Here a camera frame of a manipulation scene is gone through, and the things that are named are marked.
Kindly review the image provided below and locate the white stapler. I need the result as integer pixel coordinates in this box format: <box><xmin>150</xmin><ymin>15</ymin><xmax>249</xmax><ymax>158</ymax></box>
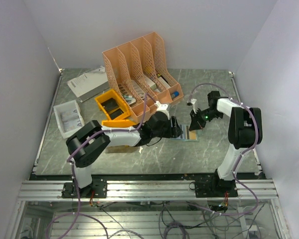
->
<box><xmin>124</xmin><ymin>95</ymin><xmax>137</xmax><ymax>107</ymax></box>

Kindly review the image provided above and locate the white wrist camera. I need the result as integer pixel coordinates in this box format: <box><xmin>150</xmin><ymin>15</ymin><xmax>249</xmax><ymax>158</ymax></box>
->
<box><xmin>154</xmin><ymin>101</ymin><xmax>170</xmax><ymax>114</ymax></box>
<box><xmin>187</xmin><ymin>98</ymin><xmax>198</xmax><ymax>114</ymax></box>

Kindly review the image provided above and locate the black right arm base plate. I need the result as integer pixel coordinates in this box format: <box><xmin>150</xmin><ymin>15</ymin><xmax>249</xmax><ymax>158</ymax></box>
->
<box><xmin>189</xmin><ymin>181</ymin><xmax>238</xmax><ymax>198</ymax></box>

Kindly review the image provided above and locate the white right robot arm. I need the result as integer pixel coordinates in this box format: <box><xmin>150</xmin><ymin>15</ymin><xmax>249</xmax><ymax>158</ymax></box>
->
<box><xmin>187</xmin><ymin>91</ymin><xmax>263</xmax><ymax>198</ymax></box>

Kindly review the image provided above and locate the gold credit card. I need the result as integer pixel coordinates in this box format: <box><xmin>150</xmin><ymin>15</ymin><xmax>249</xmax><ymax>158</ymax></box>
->
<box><xmin>188</xmin><ymin>130</ymin><xmax>198</xmax><ymax>141</ymax></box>

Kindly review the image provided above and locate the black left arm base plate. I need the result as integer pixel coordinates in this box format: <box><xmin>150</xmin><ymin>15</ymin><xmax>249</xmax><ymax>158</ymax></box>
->
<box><xmin>61</xmin><ymin>180</ymin><xmax>108</xmax><ymax>199</ymax></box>

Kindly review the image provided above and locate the aluminium frame rail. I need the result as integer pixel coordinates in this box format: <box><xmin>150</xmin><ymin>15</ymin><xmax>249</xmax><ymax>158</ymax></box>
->
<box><xmin>18</xmin><ymin>179</ymin><xmax>279</xmax><ymax>202</ymax></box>

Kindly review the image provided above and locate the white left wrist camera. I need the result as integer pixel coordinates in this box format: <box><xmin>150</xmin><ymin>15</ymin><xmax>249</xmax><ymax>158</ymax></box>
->
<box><xmin>154</xmin><ymin>101</ymin><xmax>170</xmax><ymax>114</ymax></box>

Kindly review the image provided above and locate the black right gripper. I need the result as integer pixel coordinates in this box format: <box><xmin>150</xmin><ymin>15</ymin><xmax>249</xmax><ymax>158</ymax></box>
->
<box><xmin>189</xmin><ymin>108</ymin><xmax>223</xmax><ymax>131</ymax></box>

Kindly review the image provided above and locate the yellow bin with cards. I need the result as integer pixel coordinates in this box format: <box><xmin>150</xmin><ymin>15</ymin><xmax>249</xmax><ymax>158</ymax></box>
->
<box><xmin>101</xmin><ymin>119</ymin><xmax>138</xmax><ymax>147</ymax></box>

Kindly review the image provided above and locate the white bin with cards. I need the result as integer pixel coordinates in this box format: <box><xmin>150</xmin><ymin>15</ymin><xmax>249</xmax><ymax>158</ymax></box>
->
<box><xmin>53</xmin><ymin>100</ymin><xmax>85</xmax><ymax>139</ymax></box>

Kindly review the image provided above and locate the blue capped bottle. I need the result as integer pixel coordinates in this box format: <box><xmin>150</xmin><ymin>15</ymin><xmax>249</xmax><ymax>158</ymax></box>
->
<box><xmin>171</xmin><ymin>91</ymin><xmax>179</xmax><ymax>99</ymax></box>

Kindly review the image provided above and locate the white paper booklet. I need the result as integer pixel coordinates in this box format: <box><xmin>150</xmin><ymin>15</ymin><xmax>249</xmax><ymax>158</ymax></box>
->
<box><xmin>67</xmin><ymin>66</ymin><xmax>109</xmax><ymax>103</ymax></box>

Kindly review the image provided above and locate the peach plastic file organizer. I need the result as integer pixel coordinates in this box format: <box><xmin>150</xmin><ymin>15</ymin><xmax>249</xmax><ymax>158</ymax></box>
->
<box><xmin>102</xmin><ymin>32</ymin><xmax>184</xmax><ymax>122</ymax></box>

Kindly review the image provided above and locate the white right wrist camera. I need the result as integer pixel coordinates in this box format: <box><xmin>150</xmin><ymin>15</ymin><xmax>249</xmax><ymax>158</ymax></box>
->
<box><xmin>187</xmin><ymin>98</ymin><xmax>198</xmax><ymax>114</ymax></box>

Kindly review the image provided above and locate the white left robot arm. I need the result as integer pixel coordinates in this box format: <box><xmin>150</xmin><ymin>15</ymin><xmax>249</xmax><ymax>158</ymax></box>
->
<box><xmin>62</xmin><ymin>112</ymin><xmax>182</xmax><ymax>198</ymax></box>

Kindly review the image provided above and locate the yellow bin with black items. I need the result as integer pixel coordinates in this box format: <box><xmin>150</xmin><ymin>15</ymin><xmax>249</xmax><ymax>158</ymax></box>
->
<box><xmin>94</xmin><ymin>89</ymin><xmax>131</xmax><ymax>120</ymax></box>

